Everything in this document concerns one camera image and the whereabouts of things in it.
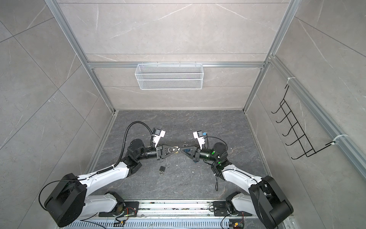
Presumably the white slotted cable duct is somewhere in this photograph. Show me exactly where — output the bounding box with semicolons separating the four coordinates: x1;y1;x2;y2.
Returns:
66;219;231;229

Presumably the black wire hook rack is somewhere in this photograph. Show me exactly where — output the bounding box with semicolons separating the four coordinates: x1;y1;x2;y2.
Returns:
271;85;336;160

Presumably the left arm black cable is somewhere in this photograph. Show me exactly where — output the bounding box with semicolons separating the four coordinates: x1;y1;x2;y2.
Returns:
114;121;153;167

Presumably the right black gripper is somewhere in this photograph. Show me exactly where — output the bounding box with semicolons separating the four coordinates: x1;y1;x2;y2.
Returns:
181;144;220;164

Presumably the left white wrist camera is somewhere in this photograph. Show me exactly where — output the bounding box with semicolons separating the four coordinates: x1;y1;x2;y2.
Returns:
150;128;166;148

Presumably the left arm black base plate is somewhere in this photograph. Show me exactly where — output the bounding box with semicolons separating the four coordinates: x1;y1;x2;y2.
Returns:
98;201;140;217

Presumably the aluminium mounting rail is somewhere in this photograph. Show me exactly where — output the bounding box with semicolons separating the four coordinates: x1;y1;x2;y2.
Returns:
55;199;295;220

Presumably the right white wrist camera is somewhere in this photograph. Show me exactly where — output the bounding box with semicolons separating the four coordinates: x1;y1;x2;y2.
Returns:
193;131;207;149

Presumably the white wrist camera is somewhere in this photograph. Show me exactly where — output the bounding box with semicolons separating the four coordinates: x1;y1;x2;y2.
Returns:
193;131;207;149
150;128;166;148

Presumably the white wire mesh basket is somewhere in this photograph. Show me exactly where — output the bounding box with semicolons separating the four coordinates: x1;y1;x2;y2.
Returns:
135;64;204;90

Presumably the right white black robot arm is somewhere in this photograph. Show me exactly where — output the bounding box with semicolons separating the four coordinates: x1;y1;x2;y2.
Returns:
179;142;294;229

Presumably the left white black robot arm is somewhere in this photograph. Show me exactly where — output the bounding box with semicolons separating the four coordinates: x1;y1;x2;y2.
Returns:
40;139;178;228

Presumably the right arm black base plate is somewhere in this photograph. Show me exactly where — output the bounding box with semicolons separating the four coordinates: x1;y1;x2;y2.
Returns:
208;201;252;217

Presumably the black padlock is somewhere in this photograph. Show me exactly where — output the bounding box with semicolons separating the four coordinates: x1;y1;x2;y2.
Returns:
159;166;166;175

